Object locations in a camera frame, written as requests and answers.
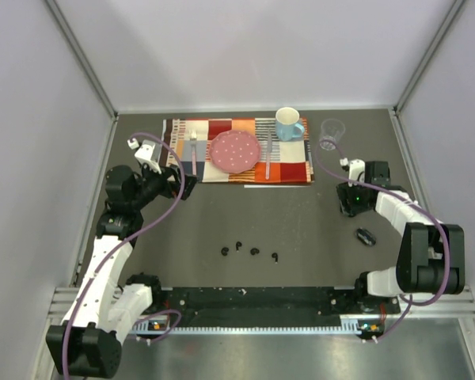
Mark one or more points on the black marbled earbud case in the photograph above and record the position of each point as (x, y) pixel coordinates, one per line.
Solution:
(365, 237)

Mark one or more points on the fork with pink handle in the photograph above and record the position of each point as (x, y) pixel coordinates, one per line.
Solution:
(193, 141)

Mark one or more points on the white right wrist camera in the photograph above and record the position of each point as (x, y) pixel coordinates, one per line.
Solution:
(355, 169)

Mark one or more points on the knife with pink handle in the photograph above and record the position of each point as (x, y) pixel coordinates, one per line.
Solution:
(268, 155)

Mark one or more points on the light blue mug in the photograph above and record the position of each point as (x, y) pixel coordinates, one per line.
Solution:
(288, 124)

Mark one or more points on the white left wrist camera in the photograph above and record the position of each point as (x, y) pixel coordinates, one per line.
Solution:
(148, 154)

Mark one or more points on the aluminium frame rail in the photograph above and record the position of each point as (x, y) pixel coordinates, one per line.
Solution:
(448, 306)

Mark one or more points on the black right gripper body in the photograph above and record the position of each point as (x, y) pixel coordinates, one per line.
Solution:
(355, 196)

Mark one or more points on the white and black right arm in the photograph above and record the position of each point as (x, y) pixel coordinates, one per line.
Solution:
(431, 257)

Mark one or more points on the pink dotted plate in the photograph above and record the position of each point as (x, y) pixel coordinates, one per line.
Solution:
(234, 151)

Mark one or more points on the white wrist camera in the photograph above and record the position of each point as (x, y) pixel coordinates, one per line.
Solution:
(148, 154)
(355, 169)

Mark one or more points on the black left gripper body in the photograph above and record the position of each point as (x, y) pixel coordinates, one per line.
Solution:
(174, 189)

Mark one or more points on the clear drinking glass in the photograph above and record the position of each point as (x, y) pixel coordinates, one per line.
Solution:
(331, 132)

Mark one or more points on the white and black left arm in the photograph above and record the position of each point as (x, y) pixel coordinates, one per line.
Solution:
(89, 340)

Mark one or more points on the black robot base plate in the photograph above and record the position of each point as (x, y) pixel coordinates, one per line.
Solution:
(271, 307)

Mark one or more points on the colourful patchwork placemat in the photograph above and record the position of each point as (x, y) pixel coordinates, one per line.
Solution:
(291, 161)

